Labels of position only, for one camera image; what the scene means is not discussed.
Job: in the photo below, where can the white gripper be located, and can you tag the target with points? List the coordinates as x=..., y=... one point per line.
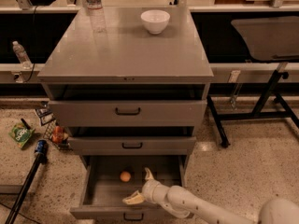
x=151, y=189

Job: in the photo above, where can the orange fruit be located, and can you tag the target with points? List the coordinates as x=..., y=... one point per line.
x=125, y=176

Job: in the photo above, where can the green snack bag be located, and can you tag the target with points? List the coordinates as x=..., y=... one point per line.
x=21, y=134

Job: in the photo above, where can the grey drawer cabinet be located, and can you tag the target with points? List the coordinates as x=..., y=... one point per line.
x=127, y=63

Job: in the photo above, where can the clear water bottle on cabinet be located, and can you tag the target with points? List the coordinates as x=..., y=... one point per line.
x=97, y=15

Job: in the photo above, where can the black pole with blue clamp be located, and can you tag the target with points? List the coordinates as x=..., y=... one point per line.
x=40, y=158

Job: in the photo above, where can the black table stand frame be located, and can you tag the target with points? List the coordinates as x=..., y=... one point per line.
x=257, y=111

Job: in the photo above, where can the white ceramic bowl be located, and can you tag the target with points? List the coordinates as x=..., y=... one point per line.
x=155, y=21

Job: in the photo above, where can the grey middle drawer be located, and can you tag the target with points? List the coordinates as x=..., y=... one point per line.
x=142, y=145

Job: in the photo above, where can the grey top drawer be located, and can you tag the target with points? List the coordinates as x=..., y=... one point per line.
x=128, y=113

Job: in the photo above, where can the grey drawer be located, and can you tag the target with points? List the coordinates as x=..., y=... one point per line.
x=142, y=145
x=104, y=191
x=128, y=113

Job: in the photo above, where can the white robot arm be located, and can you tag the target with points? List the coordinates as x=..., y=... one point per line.
x=180, y=203

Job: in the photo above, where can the dark snack packet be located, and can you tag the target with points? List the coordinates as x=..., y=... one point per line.
x=44, y=114

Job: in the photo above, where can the grey tray table top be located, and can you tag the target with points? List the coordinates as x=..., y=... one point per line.
x=270, y=39

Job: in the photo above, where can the wire basket with items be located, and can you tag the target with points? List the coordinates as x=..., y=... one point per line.
x=57, y=136

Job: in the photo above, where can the clear water bottle on ledge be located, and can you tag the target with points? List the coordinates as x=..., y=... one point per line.
x=22, y=56

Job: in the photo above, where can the grey bottom drawer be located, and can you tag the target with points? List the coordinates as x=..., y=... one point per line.
x=104, y=191

